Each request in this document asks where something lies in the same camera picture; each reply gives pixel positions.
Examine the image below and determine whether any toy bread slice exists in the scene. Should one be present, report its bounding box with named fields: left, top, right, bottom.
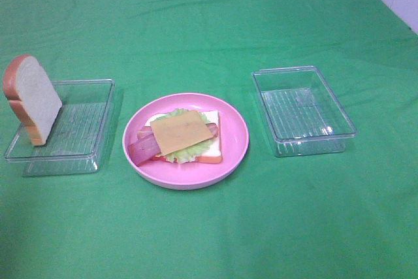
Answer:
left=144, top=108, right=222, bottom=163
left=3, top=54, right=62, bottom=146

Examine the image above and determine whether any yellow toy cheese slice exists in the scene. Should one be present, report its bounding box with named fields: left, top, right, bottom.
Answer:
left=150, top=110, right=214, bottom=155

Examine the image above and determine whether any long toy bacon strip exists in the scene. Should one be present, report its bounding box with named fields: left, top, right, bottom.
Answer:
left=137, top=123, right=219, bottom=139

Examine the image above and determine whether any short toy bacon strip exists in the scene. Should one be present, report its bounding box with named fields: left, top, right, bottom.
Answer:
left=127, top=134, right=161, bottom=166

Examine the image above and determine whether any pink round plate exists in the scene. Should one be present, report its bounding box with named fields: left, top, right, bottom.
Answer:
left=122, top=93, right=249, bottom=190

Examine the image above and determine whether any clear right plastic tray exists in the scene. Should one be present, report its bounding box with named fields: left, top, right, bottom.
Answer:
left=251, top=65, right=357, bottom=157

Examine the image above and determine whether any clear plastic tray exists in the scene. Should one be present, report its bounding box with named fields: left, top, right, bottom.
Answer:
left=4, top=79, right=115, bottom=177
left=251, top=65, right=357, bottom=157

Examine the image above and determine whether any green tablecloth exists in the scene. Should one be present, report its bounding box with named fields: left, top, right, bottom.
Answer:
left=1, top=0, right=417, bottom=278

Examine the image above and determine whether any clear left plastic tray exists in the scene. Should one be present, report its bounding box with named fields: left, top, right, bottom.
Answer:
left=4, top=79, right=115, bottom=177

